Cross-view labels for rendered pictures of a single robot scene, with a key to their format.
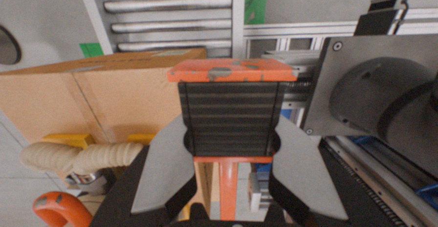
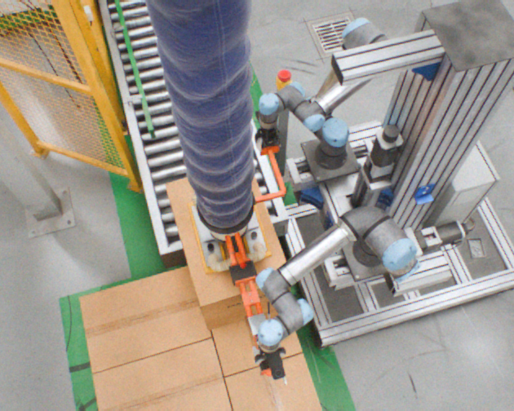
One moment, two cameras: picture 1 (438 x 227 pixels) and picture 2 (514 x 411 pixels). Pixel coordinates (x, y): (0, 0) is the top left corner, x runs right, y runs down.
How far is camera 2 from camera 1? 2.42 m
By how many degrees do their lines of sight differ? 52
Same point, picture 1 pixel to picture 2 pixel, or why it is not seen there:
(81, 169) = not seen: hidden behind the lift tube
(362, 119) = (321, 155)
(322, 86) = (309, 157)
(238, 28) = (272, 186)
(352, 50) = (311, 143)
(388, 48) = not seen: hidden behind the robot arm
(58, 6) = (47, 258)
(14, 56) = not seen: outside the picture
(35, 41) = not seen: outside the picture
